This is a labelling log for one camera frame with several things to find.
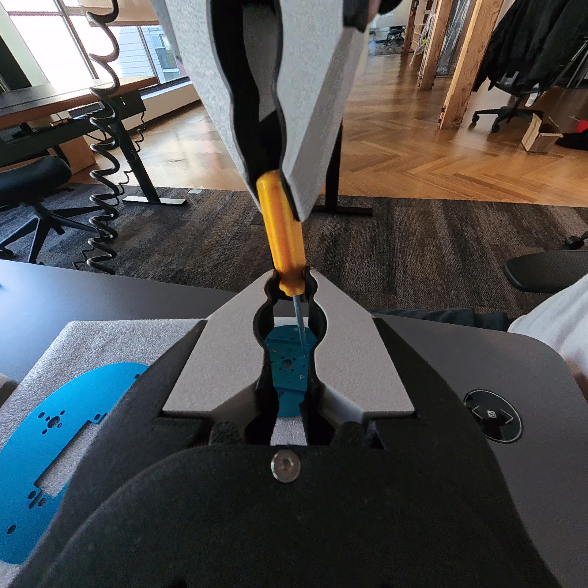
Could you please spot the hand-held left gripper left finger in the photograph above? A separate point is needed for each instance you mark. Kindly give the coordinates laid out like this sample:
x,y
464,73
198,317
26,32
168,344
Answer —
x,y
220,367

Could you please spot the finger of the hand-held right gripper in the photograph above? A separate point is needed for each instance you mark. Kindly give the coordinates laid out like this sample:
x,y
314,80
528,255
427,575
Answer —
x,y
202,69
317,115

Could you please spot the black mesh office chair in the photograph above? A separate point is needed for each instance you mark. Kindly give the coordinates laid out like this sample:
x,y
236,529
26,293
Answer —
x,y
542,271

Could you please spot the black jackets on rack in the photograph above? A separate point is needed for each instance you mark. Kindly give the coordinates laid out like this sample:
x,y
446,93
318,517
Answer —
x,y
528,36

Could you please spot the round black desk button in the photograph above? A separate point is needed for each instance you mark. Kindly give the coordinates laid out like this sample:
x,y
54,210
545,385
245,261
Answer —
x,y
494,415

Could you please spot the grey desk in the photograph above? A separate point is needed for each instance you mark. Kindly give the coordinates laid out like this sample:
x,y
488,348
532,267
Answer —
x,y
92,294

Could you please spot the black swivel office chair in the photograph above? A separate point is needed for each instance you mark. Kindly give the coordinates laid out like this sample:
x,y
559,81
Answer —
x,y
519,87

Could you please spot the red object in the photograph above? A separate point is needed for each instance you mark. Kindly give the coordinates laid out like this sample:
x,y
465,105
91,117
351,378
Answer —
x,y
582,126

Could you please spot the blue disc with square bracket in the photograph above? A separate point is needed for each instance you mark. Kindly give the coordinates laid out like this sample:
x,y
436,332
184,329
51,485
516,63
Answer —
x,y
294,381

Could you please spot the brown cardboard box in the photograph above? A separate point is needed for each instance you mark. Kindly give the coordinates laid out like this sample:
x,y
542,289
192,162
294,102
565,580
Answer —
x,y
78,154

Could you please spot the black office stool chair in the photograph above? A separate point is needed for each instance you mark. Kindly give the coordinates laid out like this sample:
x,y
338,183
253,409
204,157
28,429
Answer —
x,y
32,177

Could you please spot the blue disc with rectangular slot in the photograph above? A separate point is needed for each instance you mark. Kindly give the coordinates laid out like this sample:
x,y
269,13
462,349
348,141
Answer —
x,y
105,386

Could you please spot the wooden support post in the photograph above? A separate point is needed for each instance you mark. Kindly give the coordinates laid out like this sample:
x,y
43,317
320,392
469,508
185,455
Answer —
x,y
434,46
468,69

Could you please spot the open cardboard box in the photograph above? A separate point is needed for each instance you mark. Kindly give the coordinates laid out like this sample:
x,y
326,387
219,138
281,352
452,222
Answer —
x,y
540,140

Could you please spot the large window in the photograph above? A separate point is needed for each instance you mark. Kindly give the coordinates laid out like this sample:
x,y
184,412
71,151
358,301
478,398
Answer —
x,y
46,41

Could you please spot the black desk leg with foot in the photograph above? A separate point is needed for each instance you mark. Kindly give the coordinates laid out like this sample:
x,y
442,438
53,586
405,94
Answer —
x,y
334,174

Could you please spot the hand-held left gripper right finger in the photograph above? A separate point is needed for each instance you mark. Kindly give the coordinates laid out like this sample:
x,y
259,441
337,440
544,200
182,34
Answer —
x,y
363,367

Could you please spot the beige roller blind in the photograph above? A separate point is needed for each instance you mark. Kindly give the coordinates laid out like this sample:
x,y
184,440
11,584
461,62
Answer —
x,y
138,11

